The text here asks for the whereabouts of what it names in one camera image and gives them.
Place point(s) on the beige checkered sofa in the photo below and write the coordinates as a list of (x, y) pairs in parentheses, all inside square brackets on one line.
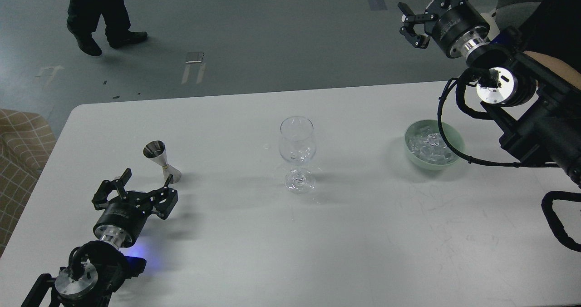
[(26, 142)]

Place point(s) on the clear ice cubes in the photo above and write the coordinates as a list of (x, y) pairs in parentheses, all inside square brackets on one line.
[(431, 148)]

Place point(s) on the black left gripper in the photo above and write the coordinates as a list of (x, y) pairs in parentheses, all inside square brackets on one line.
[(124, 216)]

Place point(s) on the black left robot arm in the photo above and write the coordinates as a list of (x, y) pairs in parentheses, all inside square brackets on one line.
[(98, 268)]

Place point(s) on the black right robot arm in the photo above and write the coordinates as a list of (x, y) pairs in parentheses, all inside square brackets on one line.
[(537, 110)]

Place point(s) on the clear wine glass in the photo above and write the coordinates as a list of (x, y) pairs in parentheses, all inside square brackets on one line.
[(297, 147)]

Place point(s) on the steel cocktail jigger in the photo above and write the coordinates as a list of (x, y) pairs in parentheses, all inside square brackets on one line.
[(157, 153)]

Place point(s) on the seated person black shirt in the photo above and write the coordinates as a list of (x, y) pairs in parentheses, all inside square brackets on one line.
[(551, 36)]

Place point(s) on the green bowl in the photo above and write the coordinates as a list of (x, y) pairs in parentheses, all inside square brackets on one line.
[(453, 139)]

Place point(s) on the person in black trousers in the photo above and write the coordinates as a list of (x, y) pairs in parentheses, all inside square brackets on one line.
[(83, 18)]

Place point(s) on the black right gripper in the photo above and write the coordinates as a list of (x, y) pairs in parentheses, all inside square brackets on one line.
[(458, 32)]

